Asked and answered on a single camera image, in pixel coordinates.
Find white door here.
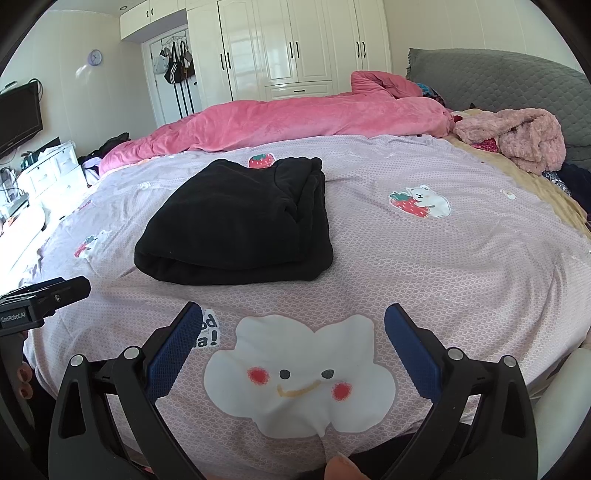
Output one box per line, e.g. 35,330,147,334
141,34,204,127

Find blue patterned cloth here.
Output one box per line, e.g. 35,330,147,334
413,82,448,108

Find red patterned cloth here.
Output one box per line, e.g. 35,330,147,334
468,137,502,154

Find black hanging straps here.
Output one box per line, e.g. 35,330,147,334
172,80,195,118

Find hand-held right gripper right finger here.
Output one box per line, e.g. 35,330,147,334
384,302,539,480

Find pink plush quilt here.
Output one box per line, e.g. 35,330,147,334
99,70,455,174

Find navy patterned cloth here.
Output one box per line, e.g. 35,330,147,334
542,161,591,215

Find black long-sleeved shirt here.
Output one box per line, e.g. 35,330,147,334
134,157,334,285

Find beige blanket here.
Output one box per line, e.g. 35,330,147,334
445,108,591,241

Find person's right hand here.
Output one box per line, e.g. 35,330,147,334
324,455,365,480

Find pink printed bedsheet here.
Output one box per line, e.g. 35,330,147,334
18,134,591,467

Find dark hanging bag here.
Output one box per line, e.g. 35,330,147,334
180,41,195,80

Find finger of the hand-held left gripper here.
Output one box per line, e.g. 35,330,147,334
0,276,92,318

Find black striped hanging bag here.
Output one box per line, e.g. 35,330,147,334
164,44,185,87

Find white dresser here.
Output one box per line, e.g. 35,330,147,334
21,137,86,204

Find white wardrobe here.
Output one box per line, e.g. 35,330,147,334
119,0,393,102

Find pile of dark clothes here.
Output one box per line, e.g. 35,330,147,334
78,133,131,176

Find person's black pants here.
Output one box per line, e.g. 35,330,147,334
18,364,63,480

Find heap of small household items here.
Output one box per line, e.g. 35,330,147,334
0,166,31,217

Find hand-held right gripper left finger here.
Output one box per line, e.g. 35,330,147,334
48,301,204,480

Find person's left hand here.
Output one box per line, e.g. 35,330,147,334
14,362,35,402

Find white bed frame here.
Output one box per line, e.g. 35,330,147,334
526,339,591,480

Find grey quilted headboard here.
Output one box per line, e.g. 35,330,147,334
406,47,591,171

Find pink fluffy garment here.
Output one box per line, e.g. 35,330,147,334
452,107,568,175

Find black television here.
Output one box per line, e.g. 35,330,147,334
0,79,44,158

